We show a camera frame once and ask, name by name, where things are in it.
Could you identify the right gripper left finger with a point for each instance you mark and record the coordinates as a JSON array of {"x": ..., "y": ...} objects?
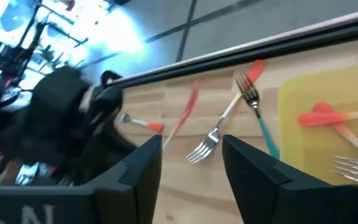
[{"x": 129, "y": 199}]

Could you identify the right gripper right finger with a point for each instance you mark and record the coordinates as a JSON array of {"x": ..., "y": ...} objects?
[{"x": 275, "y": 199}]

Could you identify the yellow plastic bin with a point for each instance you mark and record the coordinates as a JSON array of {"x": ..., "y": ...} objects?
[{"x": 306, "y": 155}]

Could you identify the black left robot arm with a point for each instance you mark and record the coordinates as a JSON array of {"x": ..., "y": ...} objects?
[{"x": 54, "y": 109}]

